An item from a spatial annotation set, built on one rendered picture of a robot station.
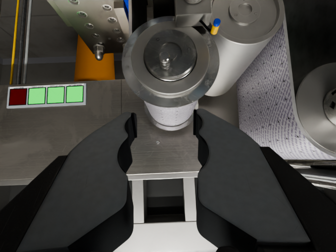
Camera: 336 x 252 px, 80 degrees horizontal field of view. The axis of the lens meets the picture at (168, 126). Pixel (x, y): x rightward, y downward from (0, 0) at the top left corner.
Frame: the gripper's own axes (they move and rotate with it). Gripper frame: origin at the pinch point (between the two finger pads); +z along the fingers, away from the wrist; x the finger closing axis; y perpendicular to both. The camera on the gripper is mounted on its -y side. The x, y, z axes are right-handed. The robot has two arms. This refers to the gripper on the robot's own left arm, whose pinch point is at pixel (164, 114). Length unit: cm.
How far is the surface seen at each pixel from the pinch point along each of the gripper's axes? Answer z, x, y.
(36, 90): 50, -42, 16
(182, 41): 20.3, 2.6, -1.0
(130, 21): 25.7, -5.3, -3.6
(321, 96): 16.8, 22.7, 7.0
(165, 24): 23.2, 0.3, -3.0
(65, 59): 266, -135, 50
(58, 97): 49, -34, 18
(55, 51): 258, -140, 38
